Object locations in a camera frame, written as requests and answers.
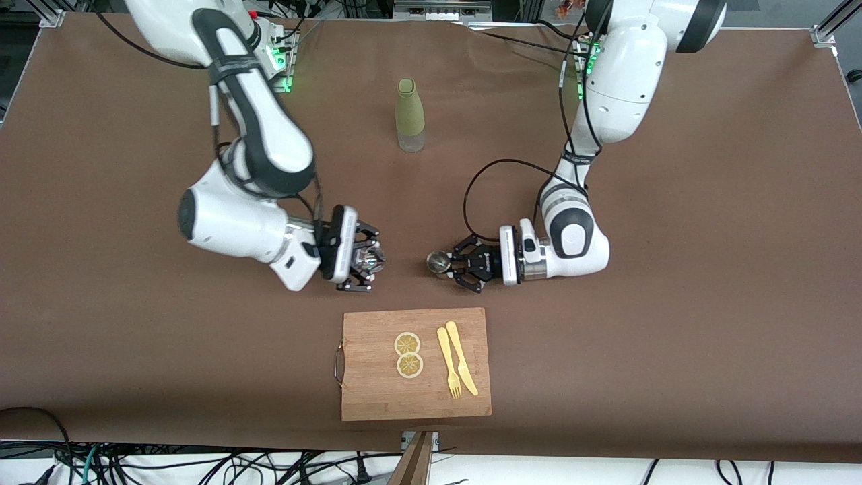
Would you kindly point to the grey power strip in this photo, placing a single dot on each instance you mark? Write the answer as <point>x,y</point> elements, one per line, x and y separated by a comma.
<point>441,12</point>

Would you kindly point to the green sleeved glass bottle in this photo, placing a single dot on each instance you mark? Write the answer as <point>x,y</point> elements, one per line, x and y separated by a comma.
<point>409,114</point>

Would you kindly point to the lemon slice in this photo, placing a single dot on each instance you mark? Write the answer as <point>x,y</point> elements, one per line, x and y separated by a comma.
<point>407,343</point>
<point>409,366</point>

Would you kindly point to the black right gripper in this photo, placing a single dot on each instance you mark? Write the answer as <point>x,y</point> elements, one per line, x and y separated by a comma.
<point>362,259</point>

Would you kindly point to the wooden cutting board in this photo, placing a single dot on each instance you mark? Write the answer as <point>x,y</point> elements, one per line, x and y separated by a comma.
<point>377,391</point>

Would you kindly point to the metal bracket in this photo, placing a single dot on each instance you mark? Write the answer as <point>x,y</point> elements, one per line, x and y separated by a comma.
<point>434,438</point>

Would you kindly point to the steel jigger measuring cup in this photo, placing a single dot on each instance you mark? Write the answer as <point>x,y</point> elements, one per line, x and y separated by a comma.
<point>438,261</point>

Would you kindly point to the brown table cover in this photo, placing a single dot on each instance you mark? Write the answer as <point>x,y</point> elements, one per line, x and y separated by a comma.
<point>202,370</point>

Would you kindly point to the orange red clutter pile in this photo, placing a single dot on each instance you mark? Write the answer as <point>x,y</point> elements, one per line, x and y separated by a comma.
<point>569,8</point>

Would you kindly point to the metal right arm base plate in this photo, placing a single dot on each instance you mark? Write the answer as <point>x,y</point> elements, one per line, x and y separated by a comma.
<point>286,77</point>

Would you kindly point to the wooden post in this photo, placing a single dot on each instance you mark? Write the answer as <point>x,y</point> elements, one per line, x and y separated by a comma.
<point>414,465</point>

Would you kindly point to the yellow plastic fork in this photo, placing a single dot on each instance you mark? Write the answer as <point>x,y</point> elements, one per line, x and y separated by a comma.
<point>444,350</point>

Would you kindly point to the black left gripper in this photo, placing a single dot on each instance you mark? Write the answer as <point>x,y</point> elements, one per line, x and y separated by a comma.
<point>486,260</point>

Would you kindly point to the clear glass cup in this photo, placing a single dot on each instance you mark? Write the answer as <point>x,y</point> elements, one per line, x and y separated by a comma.
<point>372,258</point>

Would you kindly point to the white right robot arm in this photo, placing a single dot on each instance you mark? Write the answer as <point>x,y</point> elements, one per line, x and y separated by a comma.
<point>269,141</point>

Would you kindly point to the aluminium frame profile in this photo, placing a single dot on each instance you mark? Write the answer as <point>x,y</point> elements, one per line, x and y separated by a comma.
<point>52,18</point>
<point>825,34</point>

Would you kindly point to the yellow plastic knife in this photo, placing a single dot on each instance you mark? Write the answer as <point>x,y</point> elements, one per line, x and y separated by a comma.
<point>456,347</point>

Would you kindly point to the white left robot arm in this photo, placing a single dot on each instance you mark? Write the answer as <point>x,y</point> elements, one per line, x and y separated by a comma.
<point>623,74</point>

